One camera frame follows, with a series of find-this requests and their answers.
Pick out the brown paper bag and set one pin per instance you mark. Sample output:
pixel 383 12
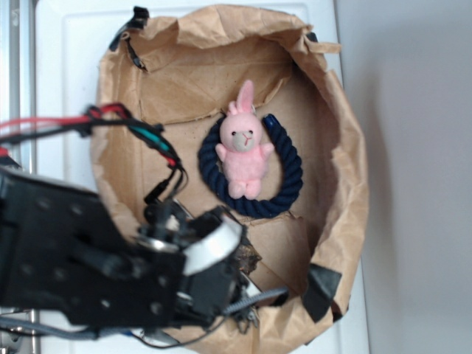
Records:
pixel 183 73

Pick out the brown rough rock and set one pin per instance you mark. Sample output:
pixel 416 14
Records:
pixel 247 256

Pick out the pink plush bunny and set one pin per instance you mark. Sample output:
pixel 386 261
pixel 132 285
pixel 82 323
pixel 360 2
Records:
pixel 244 157

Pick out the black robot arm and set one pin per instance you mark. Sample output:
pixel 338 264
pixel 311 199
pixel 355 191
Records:
pixel 60 250

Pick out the aluminium frame rail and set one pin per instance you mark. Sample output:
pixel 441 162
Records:
pixel 18 99

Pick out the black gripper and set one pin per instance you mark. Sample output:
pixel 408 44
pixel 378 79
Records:
pixel 178 271

